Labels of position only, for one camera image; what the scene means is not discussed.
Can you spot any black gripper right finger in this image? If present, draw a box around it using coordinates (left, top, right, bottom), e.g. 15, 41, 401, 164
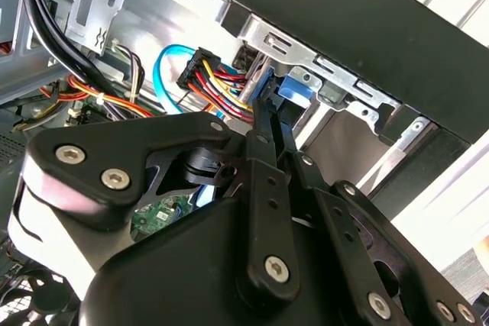
274, 111, 484, 326

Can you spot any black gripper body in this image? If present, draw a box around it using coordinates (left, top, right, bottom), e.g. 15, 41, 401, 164
78, 196, 361, 326

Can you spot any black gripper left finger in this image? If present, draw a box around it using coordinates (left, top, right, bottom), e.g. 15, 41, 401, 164
22, 98, 303, 307

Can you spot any power wire with black connector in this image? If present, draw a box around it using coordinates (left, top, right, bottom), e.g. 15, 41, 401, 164
176, 47, 257, 124

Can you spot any hard disk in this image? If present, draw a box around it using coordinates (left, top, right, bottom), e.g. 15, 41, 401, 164
246, 66, 313, 128

